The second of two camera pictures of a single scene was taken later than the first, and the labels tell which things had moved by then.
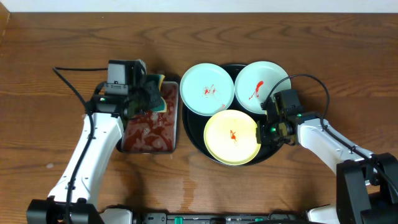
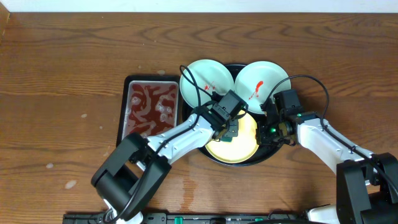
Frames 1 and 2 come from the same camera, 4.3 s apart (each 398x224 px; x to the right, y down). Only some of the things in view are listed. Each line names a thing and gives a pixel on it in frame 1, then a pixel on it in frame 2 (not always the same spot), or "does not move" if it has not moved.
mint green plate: x=255 y=82 does not move
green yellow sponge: x=158 y=104 -> x=228 y=139
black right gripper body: x=270 y=133 does not move
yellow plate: x=230 y=137 does not move
